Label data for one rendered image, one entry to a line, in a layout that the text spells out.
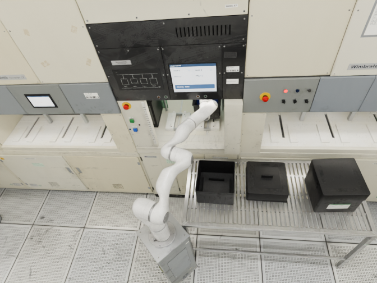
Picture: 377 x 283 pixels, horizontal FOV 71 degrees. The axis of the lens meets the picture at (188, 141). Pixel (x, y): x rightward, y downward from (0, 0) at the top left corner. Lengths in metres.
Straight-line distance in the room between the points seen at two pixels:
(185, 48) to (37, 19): 0.83
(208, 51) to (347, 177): 1.21
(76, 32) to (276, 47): 1.13
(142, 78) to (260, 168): 1.10
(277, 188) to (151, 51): 1.27
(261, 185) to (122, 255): 1.55
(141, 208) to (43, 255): 1.76
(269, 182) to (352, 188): 0.52
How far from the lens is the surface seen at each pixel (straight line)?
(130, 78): 1.79
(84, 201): 3.28
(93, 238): 3.02
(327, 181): 1.96
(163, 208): 1.58
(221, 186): 2.10
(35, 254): 3.27
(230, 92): 1.76
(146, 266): 2.75
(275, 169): 2.11
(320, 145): 2.32
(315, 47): 1.67
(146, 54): 1.65
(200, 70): 1.66
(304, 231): 2.03
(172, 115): 2.44
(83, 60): 1.82
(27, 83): 2.18
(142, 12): 1.54
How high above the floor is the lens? 2.57
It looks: 49 degrees down
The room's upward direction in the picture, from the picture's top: 9 degrees counter-clockwise
